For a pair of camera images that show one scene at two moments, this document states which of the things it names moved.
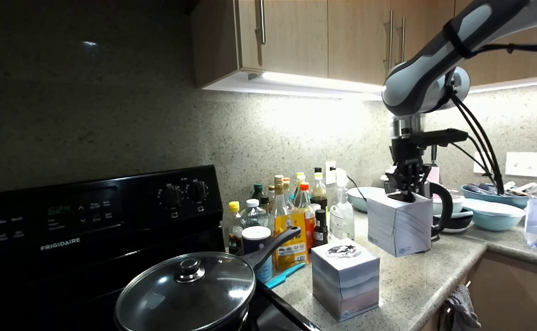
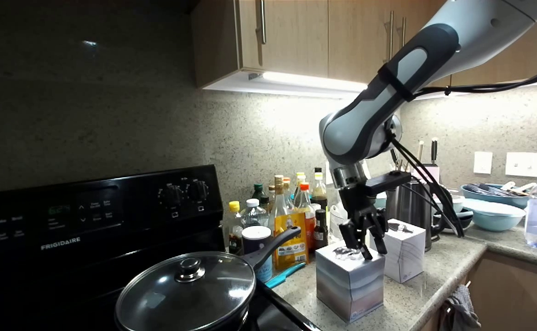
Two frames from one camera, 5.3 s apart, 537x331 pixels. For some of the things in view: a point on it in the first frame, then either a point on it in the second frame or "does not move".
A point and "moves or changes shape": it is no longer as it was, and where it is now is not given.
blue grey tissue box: (346, 280) does not move
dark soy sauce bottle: (321, 206) does not move
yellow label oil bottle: (293, 254) does not move
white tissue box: (400, 226) moves or changes shape
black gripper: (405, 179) → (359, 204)
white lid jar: (256, 237) does not move
